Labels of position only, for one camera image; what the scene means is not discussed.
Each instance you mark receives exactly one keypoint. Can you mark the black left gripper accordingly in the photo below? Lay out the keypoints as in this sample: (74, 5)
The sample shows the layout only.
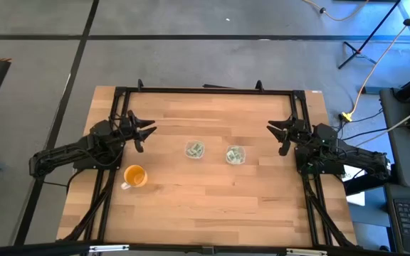
(128, 129)

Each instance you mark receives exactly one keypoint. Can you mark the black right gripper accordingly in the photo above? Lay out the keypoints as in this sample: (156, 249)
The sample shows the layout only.
(297, 131)

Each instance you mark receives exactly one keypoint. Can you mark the green Stevia sweetener packet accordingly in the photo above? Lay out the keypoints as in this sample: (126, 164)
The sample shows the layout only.
(198, 146)
(200, 153)
(239, 159)
(237, 151)
(230, 155)
(190, 152)

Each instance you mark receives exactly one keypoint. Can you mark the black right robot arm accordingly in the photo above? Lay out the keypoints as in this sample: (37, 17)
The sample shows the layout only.
(354, 156)

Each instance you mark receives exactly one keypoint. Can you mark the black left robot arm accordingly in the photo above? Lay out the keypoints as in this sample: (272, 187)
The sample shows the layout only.
(66, 151)

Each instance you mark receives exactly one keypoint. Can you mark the yellow mug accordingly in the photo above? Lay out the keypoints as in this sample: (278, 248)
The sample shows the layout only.
(135, 176)

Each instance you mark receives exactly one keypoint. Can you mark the white paper sheet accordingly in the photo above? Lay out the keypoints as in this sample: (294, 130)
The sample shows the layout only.
(356, 197)

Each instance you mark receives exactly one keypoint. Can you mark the black tripod stand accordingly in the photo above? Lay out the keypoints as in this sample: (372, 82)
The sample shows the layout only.
(356, 49)

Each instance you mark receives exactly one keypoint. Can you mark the black crossbar with silver brackets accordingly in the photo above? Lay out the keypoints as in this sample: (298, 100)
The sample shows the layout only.
(173, 248)

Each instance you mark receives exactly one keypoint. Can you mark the grey desk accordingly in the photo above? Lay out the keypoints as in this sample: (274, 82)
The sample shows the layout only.
(404, 160)

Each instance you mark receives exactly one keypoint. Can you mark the black frame clamp hook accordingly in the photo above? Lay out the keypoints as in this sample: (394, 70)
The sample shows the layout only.
(140, 84)
(259, 85)

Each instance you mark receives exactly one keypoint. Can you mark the black aluminium table frame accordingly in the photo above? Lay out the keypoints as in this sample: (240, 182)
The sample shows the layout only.
(208, 91)

